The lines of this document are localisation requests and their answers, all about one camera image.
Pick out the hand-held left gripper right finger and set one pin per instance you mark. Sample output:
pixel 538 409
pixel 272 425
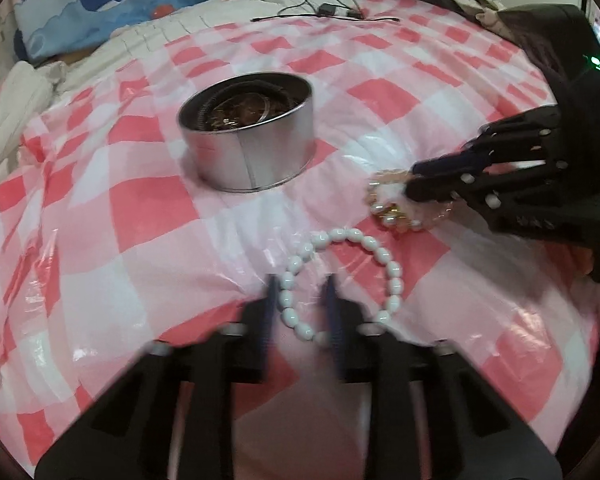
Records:
pixel 332 330

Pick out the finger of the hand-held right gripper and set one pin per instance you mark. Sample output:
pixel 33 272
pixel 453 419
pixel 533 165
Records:
pixel 472 159
pixel 432 190

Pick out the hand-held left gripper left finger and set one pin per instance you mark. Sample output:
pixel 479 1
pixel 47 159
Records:
pixel 267 330

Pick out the round metal tin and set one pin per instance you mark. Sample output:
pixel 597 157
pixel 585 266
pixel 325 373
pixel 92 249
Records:
pixel 260 155

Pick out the silver bangle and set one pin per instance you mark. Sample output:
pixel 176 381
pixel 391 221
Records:
pixel 270 107

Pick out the white patterned cloth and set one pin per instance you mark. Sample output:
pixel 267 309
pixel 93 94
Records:
pixel 485 10

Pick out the pink checkered plastic tablecloth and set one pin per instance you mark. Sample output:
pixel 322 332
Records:
pixel 105 240

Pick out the large whale print pillow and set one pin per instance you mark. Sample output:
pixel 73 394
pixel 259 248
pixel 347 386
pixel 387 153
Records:
pixel 115 0

